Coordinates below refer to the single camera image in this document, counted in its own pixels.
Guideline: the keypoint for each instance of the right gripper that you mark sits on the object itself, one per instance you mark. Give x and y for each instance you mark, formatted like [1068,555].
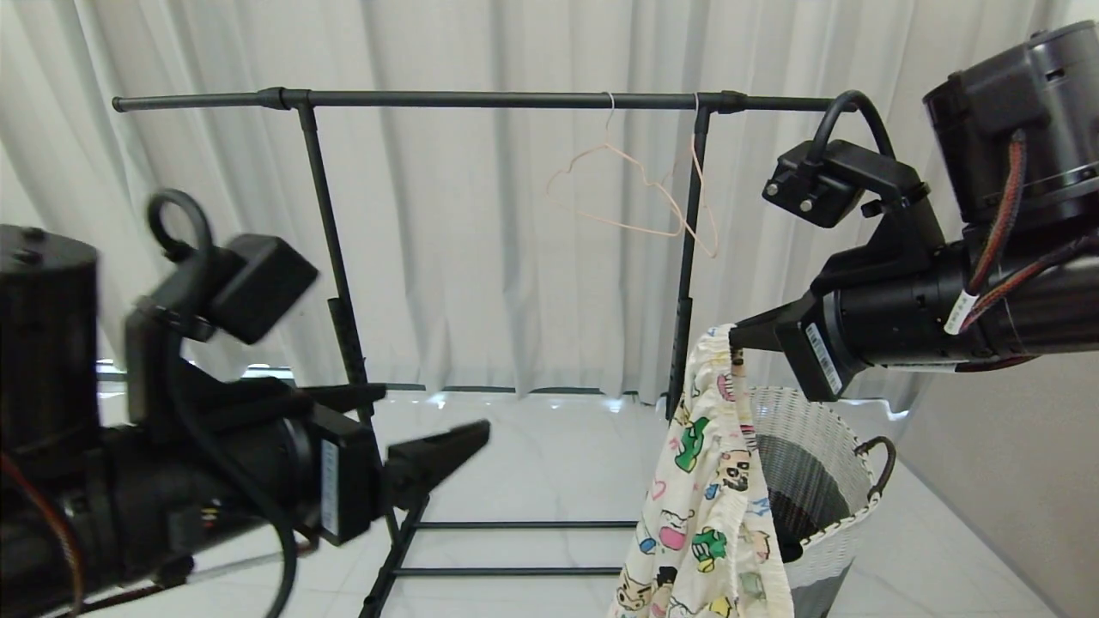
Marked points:
[893,318]

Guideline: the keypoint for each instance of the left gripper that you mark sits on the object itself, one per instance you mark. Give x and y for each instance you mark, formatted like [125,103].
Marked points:
[240,481]

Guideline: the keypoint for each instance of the pink clothes hanger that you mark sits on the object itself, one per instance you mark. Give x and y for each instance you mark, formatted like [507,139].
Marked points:
[709,240]
[606,145]

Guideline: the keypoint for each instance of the cream printed garment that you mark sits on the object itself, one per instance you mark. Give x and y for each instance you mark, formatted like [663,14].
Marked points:
[704,481]

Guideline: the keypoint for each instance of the white laundry basket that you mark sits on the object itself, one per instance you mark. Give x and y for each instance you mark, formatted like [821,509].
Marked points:
[816,412]

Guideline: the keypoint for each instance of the black clothes rack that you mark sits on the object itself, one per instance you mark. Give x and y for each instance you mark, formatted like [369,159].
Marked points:
[481,99]

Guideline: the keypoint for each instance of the white curtain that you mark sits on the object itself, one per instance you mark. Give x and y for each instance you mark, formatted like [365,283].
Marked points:
[515,257]

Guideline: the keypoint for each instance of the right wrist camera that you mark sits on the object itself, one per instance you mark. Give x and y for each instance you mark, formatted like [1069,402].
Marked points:
[816,184]

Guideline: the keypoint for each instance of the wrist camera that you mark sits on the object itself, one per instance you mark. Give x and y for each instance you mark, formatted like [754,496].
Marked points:
[816,184]
[258,287]

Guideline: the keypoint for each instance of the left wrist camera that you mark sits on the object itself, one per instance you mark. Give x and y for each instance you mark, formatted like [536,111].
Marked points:
[258,287]

